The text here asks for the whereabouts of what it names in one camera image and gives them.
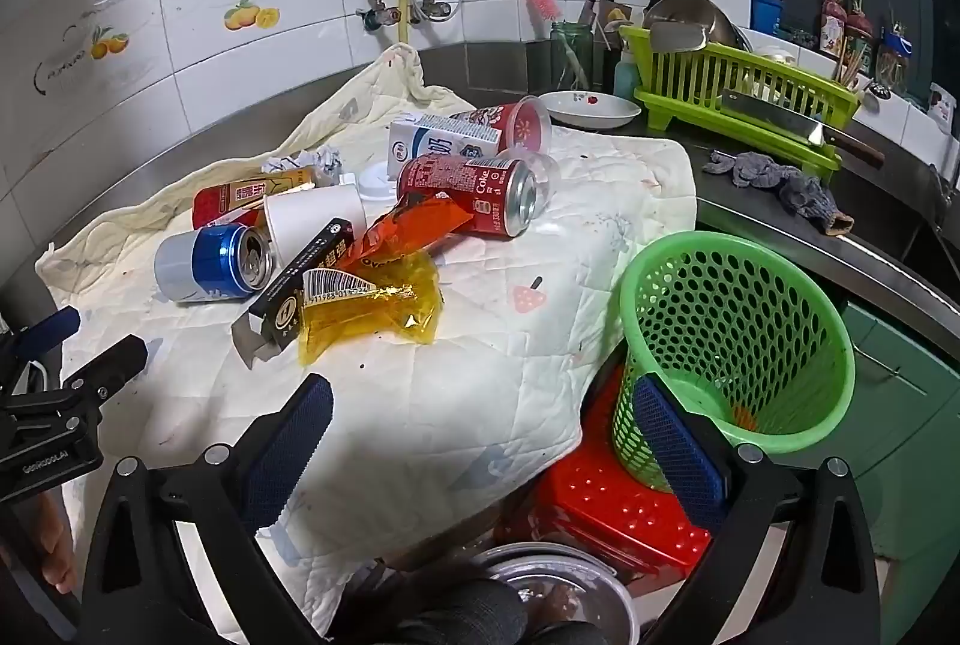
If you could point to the teal plastic bottle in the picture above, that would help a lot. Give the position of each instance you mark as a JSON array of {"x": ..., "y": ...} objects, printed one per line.
[{"x": 626, "y": 75}]

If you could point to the yellow transparent plastic wrapper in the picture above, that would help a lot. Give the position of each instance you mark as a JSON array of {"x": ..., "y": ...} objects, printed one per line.
[{"x": 375, "y": 315}]

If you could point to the white paper cup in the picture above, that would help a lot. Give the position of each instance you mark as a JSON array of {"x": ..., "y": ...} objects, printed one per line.
[{"x": 307, "y": 217}]

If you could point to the wall water valve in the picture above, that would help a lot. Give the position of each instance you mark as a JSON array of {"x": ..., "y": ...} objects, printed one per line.
[
  {"x": 379, "y": 17},
  {"x": 431, "y": 9}
]

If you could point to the red plastic stool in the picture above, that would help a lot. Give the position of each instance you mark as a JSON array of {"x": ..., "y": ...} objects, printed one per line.
[{"x": 615, "y": 502}]

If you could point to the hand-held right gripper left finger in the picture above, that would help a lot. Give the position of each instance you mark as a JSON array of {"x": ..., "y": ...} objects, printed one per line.
[{"x": 292, "y": 442}]

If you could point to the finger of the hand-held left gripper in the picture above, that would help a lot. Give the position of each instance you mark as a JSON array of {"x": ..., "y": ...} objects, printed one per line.
[
  {"x": 45, "y": 326},
  {"x": 109, "y": 367}
]

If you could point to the metal bowl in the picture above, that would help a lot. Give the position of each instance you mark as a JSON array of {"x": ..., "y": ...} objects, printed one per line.
[{"x": 525, "y": 566}]

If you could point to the person's left hand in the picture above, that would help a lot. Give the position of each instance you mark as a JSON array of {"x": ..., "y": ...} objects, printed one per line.
[{"x": 58, "y": 540}]

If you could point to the crumpled paper ball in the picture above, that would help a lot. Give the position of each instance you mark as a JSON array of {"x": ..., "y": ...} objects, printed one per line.
[{"x": 319, "y": 160}]

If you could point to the green plastic mesh basket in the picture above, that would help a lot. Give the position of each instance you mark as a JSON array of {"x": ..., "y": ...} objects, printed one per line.
[{"x": 720, "y": 292}]

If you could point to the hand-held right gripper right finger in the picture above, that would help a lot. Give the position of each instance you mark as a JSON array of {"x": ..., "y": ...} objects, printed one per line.
[{"x": 675, "y": 457}]

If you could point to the blue and white can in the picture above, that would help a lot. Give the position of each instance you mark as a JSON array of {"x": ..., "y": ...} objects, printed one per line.
[{"x": 195, "y": 259}]

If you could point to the green plastic dish rack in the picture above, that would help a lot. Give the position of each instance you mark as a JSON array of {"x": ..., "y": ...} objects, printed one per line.
[{"x": 750, "y": 71}]

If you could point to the black cardboard box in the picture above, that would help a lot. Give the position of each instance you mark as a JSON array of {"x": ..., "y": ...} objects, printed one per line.
[{"x": 300, "y": 274}]

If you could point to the white plate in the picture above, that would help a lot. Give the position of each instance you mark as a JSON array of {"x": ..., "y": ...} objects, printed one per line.
[{"x": 592, "y": 109}]

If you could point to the green glass jar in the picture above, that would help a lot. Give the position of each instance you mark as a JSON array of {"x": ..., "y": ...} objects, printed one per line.
[{"x": 570, "y": 52}]

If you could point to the clear plastic cup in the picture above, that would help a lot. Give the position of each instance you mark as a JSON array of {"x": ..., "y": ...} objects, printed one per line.
[{"x": 546, "y": 169}]

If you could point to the red soda can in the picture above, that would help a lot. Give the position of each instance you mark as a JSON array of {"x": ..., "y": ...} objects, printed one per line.
[{"x": 450, "y": 184}]

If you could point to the orange snack wrapper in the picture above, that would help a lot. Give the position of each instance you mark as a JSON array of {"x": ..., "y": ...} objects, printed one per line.
[{"x": 409, "y": 221}]

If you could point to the white plastic cup lid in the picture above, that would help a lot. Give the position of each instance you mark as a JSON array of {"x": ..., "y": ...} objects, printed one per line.
[{"x": 375, "y": 184}]

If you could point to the green cabinet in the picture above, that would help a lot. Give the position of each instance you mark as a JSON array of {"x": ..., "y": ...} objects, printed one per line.
[{"x": 915, "y": 435}]

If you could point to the cream quilted cloth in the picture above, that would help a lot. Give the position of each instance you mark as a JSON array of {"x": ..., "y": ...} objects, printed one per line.
[{"x": 487, "y": 352}]

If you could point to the amber tea bottle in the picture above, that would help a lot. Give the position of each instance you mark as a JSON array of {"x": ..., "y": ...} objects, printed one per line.
[{"x": 225, "y": 199}]

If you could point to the red printed plastic cup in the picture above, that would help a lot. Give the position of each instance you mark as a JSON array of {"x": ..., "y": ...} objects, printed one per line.
[{"x": 517, "y": 124}]

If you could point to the blue lidded jar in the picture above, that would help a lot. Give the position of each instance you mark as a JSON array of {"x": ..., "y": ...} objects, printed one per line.
[{"x": 766, "y": 7}]

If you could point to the grey rag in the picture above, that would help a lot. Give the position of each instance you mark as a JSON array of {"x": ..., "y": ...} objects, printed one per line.
[{"x": 802, "y": 191}]

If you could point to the pink bottle brush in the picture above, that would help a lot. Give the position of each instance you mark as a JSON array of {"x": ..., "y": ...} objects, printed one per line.
[{"x": 541, "y": 0}]

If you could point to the white milk carton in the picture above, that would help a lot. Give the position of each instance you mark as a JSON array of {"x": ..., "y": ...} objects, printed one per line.
[{"x": 435, "y": 139}]

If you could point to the decorated bottle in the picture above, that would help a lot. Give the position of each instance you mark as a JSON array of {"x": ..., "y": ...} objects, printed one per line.
[{"x": 832, "y": 19}]

